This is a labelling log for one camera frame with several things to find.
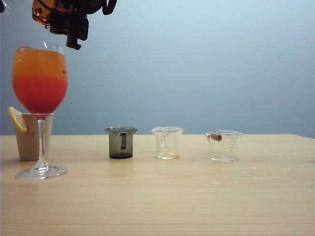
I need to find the light wooden cup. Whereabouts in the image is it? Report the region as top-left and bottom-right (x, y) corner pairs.
(15, 113), (54, 162)

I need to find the amber glass measuring cup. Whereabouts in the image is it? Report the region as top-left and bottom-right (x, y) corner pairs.
(31, 0), (61, 28)

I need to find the plain clear measuring cup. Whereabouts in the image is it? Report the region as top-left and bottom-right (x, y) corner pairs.
(150, 126), (186, 160)

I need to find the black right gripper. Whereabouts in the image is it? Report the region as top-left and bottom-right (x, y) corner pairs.
(48, 0), (111, 51)

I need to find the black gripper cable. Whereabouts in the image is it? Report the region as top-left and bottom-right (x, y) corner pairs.
(101, 0), (118, 16)

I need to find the yellow lemon slice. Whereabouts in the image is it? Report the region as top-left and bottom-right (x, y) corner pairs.
(7, 106), (28, 133)

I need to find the clear measuring cup printed scale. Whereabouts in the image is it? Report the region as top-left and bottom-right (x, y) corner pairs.
(204, 130), (244, 162)

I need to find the stemmed wine glass with juice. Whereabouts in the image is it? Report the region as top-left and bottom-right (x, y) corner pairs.
(11, 40), (69, 181)

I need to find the dark translucent hanging piece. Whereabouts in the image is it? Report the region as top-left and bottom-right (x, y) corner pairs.
(0, 1), (12, 14)

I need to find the smoky grey measuring cup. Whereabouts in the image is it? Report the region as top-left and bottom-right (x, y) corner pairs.
(104, 126), (138, 160)

